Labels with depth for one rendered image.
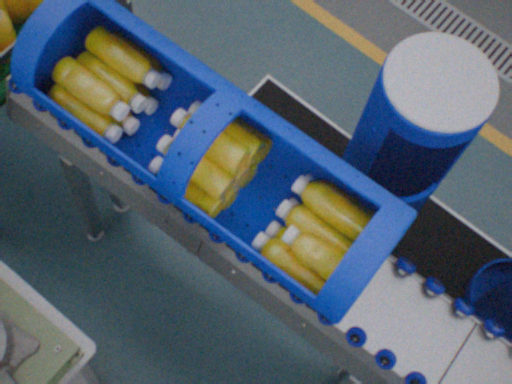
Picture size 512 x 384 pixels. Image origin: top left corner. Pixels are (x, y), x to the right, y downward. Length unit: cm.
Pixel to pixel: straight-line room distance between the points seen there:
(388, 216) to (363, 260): 10
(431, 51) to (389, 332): 68
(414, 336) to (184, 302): 111
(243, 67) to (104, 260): 95
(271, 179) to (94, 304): 110
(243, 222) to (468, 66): 67
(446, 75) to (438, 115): 11
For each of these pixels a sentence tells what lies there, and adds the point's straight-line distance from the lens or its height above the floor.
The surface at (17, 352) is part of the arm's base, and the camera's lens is 153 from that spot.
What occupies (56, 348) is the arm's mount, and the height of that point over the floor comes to 107.
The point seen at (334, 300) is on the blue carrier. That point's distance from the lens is 147.
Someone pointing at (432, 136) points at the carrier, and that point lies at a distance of 183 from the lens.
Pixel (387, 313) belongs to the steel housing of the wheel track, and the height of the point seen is 93.
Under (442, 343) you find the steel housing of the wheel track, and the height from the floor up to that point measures 93.
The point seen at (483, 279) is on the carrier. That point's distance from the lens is 268.
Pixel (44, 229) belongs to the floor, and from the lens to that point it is 277.
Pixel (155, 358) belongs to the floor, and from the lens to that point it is 260.
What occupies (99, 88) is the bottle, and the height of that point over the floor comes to 113.
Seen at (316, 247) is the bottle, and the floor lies 113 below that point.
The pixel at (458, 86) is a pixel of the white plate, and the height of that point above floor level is 104.
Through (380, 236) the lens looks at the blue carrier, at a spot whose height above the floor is 123.
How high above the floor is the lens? 255
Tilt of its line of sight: 66 degrees down
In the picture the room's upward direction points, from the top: 11 degrees clockwise
